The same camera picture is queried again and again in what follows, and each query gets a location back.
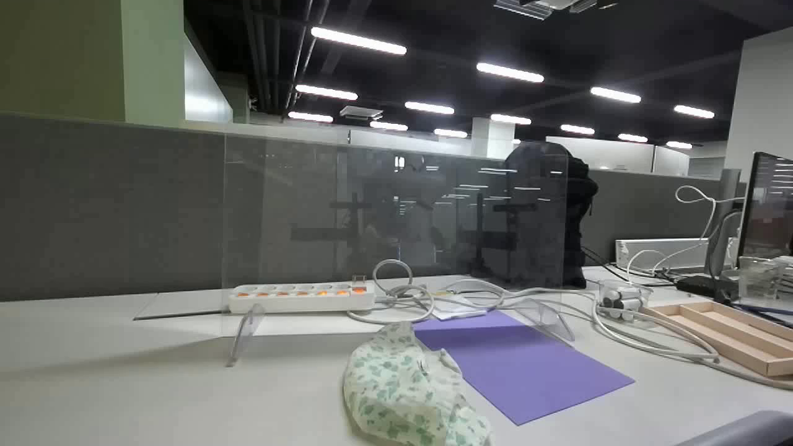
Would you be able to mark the green floral white cloth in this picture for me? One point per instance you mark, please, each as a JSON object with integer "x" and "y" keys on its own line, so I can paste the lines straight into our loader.
{"x": 409, "y": 395}

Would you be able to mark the clear acrylic screen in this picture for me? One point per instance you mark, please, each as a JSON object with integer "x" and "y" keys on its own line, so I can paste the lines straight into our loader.
{"x": 307, "y": 214}

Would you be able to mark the white power strip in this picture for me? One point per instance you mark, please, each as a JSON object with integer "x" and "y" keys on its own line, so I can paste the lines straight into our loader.
{"x": 301, "y": 297}

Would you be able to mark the purple paper sheet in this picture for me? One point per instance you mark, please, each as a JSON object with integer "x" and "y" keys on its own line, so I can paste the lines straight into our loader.
{"x": 524, "y": 371}

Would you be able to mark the white power adapter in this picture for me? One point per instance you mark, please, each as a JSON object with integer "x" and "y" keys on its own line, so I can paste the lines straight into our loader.
{"x": 620, "y": 302}

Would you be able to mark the computer monitor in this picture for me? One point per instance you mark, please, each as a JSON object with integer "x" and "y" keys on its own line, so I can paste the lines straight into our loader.
{"x": 767, "y": 225}

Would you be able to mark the wooden tray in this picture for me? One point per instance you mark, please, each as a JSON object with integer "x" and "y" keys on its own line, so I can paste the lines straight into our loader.
{"x": 750, "y": 339}

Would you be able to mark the grey partition wall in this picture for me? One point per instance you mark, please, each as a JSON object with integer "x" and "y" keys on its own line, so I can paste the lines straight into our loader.
{"x": 110, "y": 208}

